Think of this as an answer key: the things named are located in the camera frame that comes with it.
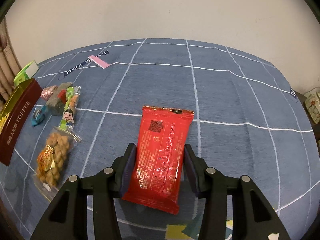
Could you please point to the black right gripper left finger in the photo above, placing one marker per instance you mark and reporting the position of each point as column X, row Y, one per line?
column 66, row 215

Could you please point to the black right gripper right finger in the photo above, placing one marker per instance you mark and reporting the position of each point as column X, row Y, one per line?
column 253, row 215

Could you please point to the clear bag fried twists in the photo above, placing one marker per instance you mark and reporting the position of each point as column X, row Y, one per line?
column 52, row 161

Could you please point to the red snack packet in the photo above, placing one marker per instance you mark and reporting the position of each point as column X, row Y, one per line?
column 155, row 180

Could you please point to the blue candy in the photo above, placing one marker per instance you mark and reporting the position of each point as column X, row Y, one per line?
column 39, row 114

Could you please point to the grey seaweed snack block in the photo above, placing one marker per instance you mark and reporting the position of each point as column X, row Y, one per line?
column 57, row 100

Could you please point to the red gold toffee tin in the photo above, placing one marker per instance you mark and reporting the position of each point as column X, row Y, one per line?
column 15, row 112

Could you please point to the green cartoon snack packet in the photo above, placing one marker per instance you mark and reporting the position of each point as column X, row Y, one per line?
column 69, row 111

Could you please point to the pink candy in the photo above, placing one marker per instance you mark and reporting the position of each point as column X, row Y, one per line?
column 48, row 92

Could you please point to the floral box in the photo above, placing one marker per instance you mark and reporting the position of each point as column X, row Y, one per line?
column 312, row 104

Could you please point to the green tissue pack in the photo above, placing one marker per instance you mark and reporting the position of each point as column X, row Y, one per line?
column 26, row 73

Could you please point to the beige patterned curtain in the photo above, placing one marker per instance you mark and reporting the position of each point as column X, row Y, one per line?
column 10, row 66

